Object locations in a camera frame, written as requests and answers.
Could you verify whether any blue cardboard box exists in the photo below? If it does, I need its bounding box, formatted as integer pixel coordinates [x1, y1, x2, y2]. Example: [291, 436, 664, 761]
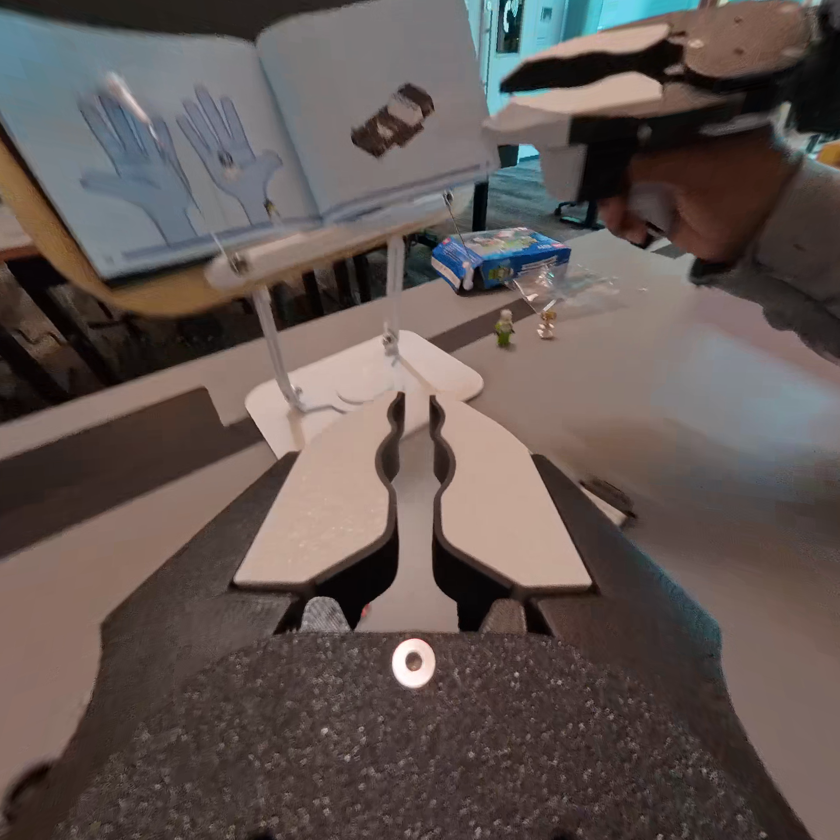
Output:
[431, 227, 573, 292]

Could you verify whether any clear plastic bag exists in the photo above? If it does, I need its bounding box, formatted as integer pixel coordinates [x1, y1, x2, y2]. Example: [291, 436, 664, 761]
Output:
[512, 256, 624, 316]

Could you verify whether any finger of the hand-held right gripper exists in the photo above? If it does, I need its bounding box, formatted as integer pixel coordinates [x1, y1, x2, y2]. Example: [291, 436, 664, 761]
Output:
[483, 73, 670, 200]
[499, 23, 685, 95]

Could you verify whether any instruction booklet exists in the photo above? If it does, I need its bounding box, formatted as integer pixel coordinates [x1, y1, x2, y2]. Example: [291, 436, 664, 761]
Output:
[0, 0, 500, 282]

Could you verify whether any person's right forearm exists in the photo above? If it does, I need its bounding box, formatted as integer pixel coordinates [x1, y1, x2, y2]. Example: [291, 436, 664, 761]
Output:
[689, 145, 840, 362]

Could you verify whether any orange white lego car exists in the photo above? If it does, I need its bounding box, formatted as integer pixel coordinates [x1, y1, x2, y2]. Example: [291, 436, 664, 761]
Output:
[578, 478, 639, 521]

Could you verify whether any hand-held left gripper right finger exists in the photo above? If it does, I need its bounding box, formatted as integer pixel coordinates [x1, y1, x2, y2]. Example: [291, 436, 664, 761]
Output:
[431, 394, 594, 609]

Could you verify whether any white book stand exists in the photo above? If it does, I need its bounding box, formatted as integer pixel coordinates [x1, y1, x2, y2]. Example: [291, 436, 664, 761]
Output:
[105, 77, 502, 458]

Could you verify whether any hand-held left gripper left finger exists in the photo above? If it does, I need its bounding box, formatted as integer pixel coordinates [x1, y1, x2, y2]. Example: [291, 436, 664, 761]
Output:
[233, 390, 405, 611]

